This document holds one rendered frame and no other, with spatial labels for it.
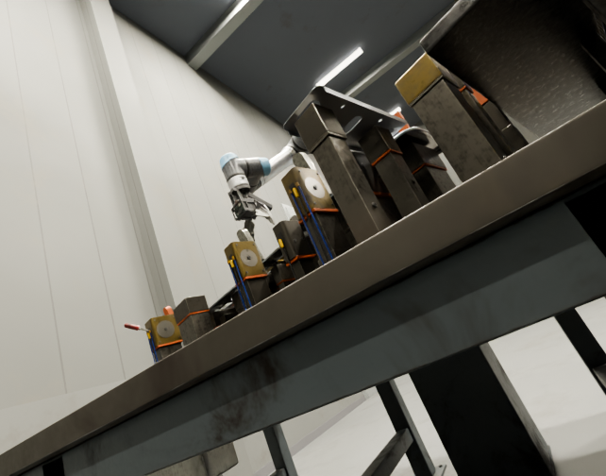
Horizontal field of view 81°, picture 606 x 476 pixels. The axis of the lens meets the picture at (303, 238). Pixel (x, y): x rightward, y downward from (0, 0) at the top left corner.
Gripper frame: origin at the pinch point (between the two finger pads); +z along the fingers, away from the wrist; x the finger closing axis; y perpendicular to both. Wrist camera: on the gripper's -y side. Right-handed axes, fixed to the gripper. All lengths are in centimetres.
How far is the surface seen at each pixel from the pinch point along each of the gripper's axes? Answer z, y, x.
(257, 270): 16.6, 17.0, 9.1
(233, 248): 8.4, 21.9, 8.6
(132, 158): -207, -63, -200
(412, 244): 42, 56, 75
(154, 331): 10, 24, -55
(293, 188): 11, 26, 42
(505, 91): 11, -8, 83
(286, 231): 15.1, 20.3, 29.4
